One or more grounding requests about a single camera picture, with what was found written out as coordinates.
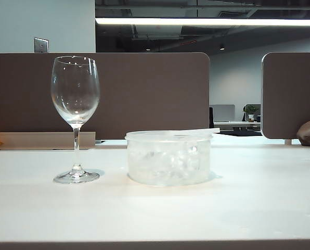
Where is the long ceiling light strip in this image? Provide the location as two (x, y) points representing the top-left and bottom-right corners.
(95, 17), (310, 27)

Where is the translucent plastic ice shovel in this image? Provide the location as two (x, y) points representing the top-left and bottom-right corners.
(170, 127), (221, 136)

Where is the clear wine glass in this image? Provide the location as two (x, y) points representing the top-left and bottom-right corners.
(50, 55), (101, 184)

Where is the green potted plant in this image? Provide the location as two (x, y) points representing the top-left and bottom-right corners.
(242, 104), (260, 122)

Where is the white background desk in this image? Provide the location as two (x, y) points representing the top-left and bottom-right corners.
(213, 120), (262, 131)

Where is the grey background partition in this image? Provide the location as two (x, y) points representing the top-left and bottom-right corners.
(210, 104), (235, 122)

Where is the narrow brown desk partition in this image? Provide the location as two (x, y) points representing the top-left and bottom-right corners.
(261, 52), (310, 140)

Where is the ice cube heap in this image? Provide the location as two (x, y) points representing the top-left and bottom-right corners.
(130, 145), (208, 183)

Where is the brown crumpled bag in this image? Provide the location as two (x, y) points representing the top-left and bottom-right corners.
(296, 120), (310, 146)

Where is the grey wall switch plate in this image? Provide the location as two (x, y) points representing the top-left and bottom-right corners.
(34, 37), (49, 53)

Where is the translucent round plastic container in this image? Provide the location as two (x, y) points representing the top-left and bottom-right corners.
(125, 130), (213, 187)

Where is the grey ceiling air duct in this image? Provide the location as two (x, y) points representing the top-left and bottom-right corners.
(131, 24), (184, 40)

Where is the wide brown desk partition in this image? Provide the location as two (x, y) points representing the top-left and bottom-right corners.
(0, 52), (211, 140)

